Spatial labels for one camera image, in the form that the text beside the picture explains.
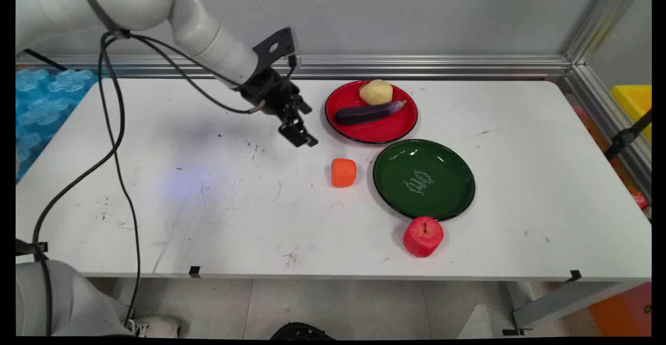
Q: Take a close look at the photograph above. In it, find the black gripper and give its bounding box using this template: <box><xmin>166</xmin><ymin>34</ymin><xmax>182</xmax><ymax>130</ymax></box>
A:
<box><xmin>239</xmin><ymin>67</ymin><xmax>318</xmax><ymax>148</ymax></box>

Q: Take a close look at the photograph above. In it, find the purple eggplant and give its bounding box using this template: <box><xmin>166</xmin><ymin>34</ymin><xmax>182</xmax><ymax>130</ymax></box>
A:
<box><xmin>333</xmin><ymin>100</ymin><xmax>408</xmax><ymax>126</ymax></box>

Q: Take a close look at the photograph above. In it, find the orange carrot chunk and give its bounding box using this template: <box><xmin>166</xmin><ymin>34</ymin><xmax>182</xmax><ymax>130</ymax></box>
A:
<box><xmin>331</xmin><ymin>158</ymin><xmax>357</xmax><ymax>188</ymax></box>

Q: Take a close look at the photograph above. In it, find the red round plate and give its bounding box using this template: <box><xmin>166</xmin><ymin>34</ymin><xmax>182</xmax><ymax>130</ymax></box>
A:
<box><xmin>325</xmin><ymin>80</ymin><xmax>419</xmax><ymax>144</ymax></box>

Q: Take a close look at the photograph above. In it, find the yellow potato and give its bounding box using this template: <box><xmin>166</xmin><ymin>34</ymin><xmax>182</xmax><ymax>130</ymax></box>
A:
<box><xmin>359</xmin><ymin>79</ymin><xmax>394</xmax><ymax>106</ymax></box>

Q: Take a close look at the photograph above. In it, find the dark green round plate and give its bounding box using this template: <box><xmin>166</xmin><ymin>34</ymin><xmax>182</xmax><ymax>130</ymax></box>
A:
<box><xmin>372</xmin><ymin>139</ymin><xmax>476</xmax><ymax>222</ymax></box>

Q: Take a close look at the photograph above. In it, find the red apple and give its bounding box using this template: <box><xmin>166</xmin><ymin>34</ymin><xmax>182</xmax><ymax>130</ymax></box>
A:
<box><xmin>403</xmin><ymin>216</ymin><xmax>445</xmax><ymax>258</ymax></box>

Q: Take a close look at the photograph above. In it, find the black round object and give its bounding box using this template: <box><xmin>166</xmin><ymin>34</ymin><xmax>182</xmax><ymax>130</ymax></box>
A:
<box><xmin>270</xmin><ymin>322</ymin><xmax>337</xmax><ymax>341</ymax></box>

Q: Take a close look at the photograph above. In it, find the white sneaker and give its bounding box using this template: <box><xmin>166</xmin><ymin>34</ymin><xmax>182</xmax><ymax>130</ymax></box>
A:
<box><xmin>124</xmin><ymin>316</ymin><xmax>182</xmax><ymax>338</ymax></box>

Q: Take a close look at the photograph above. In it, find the blue foam mat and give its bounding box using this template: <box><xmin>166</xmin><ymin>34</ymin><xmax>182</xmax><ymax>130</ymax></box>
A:
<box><xmin>16</xmin><ymin>69</ymin><xmax>99</xmax><ymax>182</ymax></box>

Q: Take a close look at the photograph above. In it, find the thin black rod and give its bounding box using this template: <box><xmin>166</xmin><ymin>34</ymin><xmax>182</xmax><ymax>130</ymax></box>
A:
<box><xmin>22</xmin><ymin>48</ymin><xmax>69</xmax><ymax>72</ymax></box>

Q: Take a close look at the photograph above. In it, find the grey table leg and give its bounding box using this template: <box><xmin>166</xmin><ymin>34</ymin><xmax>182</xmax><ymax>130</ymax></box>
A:
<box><xmin>502</xmin><ymin>281</ymin><xmax>635</xmax><ymax>336</ymax></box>

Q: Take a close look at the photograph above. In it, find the black stand pole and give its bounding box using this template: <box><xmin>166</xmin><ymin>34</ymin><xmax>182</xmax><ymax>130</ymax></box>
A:
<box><xmin>604</xmin><ymin>110</ymin><xmax>652</xmax><ymax>161</ymax></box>

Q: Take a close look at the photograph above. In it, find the yellow plastic box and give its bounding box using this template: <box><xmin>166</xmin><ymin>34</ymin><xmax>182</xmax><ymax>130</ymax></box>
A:
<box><xmin>611</xmin><ymin>85</ymin><xmax>652</xmax><ymax>143</ymax></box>

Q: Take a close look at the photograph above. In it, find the orange box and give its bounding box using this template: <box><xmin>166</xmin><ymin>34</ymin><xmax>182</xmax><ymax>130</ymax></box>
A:
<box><xmin>588</xmin><ymin>283</ymin><xmax>652</xmax><ymax>337</ymax></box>

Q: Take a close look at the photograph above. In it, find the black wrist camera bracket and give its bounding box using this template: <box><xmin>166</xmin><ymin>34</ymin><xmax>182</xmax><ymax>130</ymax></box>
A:
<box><xmin>252</xmin><ymin>27</ymin><xmax>302</xmax><ymax>71</ymax></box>

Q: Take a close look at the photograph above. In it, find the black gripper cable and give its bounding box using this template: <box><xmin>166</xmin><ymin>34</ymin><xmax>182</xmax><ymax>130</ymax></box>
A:
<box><xmin>122</xmin><ymin>32</ymin><xmax>267</xmax><ymax>115</ymax></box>

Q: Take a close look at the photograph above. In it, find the horizontal aluminium frame rail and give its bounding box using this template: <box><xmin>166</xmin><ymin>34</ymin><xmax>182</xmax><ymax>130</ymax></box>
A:
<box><xmin>16</xmin><ymin>54</ymin><xmax>573</xmax><ymax>81</ymax></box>

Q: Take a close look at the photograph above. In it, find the thick black cable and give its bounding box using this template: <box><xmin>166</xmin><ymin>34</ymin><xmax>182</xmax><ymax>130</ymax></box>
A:
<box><xmin>30</xmin><ymin>32</ymin><xmax>126</xmax><ymax>337</ymax></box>

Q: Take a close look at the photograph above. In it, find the thin black cable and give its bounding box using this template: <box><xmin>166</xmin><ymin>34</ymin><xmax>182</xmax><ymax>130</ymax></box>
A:
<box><xmin>99</xmin><ymin>35</ymin><xmax>143</xmax><ymax>328</ymax></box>

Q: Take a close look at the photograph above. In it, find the side aluminium frame rail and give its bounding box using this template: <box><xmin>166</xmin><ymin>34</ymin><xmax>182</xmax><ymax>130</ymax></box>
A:
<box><xmin>559</xmin><ymin>64</ymin><xmax>652</xmax><ymax>202</ymax></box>

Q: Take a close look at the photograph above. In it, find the upright aluminium frame post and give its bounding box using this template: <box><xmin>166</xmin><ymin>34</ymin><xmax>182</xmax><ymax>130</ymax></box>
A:
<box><xmin>565</xmin><ymin>0</ymin><xmax>651</xmax><ymax>66</ymax></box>

